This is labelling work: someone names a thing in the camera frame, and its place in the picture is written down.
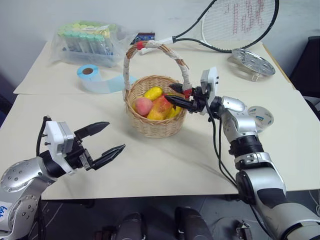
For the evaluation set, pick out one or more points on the white blue printed tape roll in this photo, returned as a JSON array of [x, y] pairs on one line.
[[262, 118]]

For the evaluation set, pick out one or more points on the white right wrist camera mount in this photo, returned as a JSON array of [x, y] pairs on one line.
[[210, 82]]

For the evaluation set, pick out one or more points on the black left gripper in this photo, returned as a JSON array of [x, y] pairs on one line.
[[78, 156]]

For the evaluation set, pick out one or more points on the yellow lemon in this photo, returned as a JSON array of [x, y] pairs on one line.
[[153, 93]]

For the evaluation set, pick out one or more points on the blue label roll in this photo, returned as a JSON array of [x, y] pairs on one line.
[[95, 80]]

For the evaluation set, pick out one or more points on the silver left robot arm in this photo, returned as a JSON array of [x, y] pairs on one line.
[[27, 172]]

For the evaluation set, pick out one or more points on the red yellow mango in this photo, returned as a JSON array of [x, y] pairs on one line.
[[158, 110]]

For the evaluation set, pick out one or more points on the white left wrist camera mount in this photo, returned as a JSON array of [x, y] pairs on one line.
[[56, 140]]

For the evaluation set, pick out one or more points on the plastic bag of tubes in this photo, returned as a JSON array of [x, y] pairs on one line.
[[85, 42]]

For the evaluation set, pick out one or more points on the pink peach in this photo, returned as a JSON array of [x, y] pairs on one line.
[[143, 106]]

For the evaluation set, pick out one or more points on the yellow banana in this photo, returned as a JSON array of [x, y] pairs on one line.
[[174, 113]]

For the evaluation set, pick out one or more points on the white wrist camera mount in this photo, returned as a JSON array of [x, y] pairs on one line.
[[210, 82], [56, 140]]

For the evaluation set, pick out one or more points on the black white tennis racket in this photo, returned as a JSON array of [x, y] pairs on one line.
[[270, 27]]

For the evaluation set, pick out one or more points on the dark snack packet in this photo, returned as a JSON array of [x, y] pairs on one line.
[[145, 37]]

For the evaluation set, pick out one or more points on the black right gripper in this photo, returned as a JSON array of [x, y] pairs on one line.
[[198, 101]]

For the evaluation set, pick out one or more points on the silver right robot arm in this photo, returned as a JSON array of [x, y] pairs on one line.
[[260, 180]]

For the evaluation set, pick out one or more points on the dark rounded shape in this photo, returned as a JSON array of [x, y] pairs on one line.
[[192, 225], [131, 227]]

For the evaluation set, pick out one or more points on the round metal steamer rack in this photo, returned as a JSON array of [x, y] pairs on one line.
[[252, 62]]

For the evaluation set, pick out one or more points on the white paper with blue writing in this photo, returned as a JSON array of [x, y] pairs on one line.
[[3, 215]]

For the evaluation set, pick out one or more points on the black chair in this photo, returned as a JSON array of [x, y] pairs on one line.
[[308, 67]]

